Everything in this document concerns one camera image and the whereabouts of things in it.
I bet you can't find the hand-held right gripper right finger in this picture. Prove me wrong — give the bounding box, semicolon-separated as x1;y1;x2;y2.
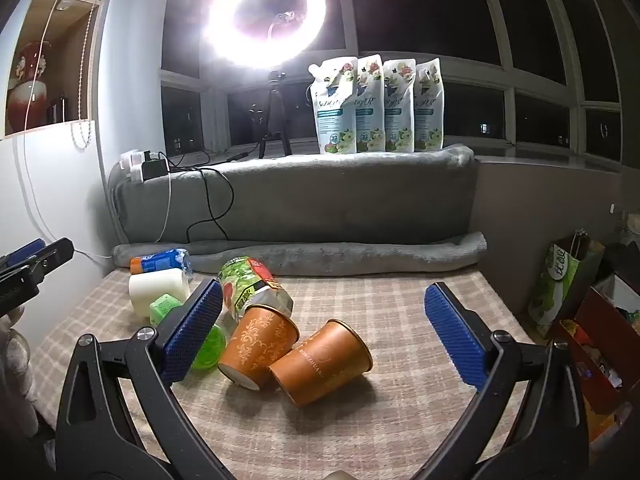
424;282;592;480

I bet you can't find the wooden wall shelf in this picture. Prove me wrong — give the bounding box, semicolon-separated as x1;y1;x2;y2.
0;0;117;137

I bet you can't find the pale patterned cloth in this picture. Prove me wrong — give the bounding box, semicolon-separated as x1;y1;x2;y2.
0;309;40;438

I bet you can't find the white power strip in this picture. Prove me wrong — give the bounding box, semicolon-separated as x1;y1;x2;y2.
118;149;152;184

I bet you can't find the white refill pouch with spout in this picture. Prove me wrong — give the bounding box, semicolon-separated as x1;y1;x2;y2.
307;56;360;156

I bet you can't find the long white cable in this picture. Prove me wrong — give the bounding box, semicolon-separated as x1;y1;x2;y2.
16;0;115;261

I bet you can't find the white bead cord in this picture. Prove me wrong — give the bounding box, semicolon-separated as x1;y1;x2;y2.
71;0;114;150

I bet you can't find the black charger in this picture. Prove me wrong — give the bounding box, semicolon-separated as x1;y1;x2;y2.
141;158;171;181

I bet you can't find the checked beige cloth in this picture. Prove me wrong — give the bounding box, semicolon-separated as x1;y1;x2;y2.
30;267;537;480

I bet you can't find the plain orange paper cup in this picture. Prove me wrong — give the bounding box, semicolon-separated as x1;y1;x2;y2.
269;318;374;407

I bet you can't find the rolled grey blanket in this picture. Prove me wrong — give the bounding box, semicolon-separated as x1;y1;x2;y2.
113;231;489;277

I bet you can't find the clear green plastic cup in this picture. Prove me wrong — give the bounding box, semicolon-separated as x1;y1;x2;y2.
191;324;230;372

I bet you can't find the green shopping bag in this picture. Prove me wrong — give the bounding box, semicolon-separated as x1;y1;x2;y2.
527;231;606;339

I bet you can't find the black tripod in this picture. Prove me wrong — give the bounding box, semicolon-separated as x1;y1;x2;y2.
256;69;294;159

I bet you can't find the green snack packet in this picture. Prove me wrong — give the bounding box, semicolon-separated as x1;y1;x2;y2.
217;256;294;332

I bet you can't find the black cable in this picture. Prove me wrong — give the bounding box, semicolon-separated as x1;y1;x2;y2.
166;149;253;244

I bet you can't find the grey blanket over ledge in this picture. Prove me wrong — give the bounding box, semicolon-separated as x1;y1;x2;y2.
108;143;477;247

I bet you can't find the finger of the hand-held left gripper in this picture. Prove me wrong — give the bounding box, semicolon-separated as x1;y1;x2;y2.
0;237;76;288
0;238;47;271

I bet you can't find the white bottle with green cap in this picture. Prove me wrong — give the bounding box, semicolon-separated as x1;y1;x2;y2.
128;267;192;326

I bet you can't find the red and white figurine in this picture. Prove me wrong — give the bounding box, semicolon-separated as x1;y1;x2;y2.
6;40;51;131

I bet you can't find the short white cable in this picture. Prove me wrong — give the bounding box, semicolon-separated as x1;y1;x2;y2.
154;176;174;244

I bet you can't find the red cardboard box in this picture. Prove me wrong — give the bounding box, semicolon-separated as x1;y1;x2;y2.
547;272;640;417

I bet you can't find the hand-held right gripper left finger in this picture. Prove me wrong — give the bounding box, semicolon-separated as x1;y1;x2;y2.
55;277;226;480

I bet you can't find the floral orange paper cup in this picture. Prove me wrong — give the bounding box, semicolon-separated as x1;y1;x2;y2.
217;302;301;391

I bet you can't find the ring light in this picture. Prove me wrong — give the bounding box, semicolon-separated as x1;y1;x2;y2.
201;0;347;69

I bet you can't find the blue bottle with orange cap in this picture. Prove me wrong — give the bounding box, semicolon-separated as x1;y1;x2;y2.
130;248;194;282

